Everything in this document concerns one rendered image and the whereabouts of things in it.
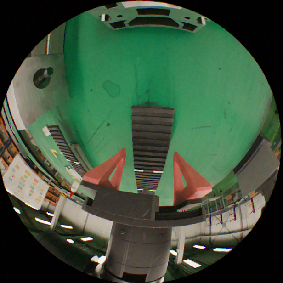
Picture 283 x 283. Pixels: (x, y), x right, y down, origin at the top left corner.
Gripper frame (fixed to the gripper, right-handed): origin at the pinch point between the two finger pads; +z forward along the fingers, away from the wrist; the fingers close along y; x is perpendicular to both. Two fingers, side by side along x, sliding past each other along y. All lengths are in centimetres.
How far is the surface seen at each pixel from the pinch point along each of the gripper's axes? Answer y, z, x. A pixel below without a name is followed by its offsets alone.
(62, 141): 17.7, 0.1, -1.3
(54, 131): 18.4, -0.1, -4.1
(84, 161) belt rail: 17.5, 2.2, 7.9
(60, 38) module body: 13.9, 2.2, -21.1
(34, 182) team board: 288, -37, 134
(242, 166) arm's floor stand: -37.7, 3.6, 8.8
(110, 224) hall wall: 325, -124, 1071
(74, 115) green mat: 14.3, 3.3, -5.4
